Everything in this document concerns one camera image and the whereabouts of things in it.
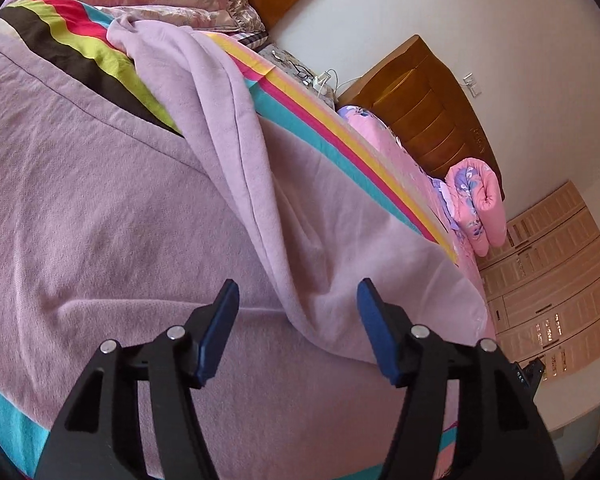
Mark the dark brown wooden headboard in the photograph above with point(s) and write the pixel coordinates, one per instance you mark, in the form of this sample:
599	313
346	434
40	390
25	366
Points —
420	105

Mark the pink floral pillow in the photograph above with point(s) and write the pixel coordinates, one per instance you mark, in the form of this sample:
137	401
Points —
375	130

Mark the lilac pants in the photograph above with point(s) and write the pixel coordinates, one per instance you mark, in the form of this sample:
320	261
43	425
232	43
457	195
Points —
105	210

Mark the striped bed sheet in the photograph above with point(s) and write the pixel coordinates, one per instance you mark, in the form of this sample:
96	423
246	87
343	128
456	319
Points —
95	35

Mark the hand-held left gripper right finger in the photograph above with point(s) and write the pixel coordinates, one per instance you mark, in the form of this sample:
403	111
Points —
377	330

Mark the black eyeglasses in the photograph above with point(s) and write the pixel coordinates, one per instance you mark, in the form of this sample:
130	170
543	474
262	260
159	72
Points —
297	67

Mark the beige wardrobe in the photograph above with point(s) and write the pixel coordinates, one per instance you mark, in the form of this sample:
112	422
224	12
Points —
555	270

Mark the white wall socket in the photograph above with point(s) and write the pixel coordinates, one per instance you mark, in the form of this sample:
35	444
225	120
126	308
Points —
472	85

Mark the rolled pink floral quilt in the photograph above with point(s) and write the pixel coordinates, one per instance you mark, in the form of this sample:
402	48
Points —
480	200

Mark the plaid cloth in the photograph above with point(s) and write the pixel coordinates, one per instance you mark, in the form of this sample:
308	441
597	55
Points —
254	40

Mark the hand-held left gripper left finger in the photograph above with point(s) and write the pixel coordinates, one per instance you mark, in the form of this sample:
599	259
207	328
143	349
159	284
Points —
215	340

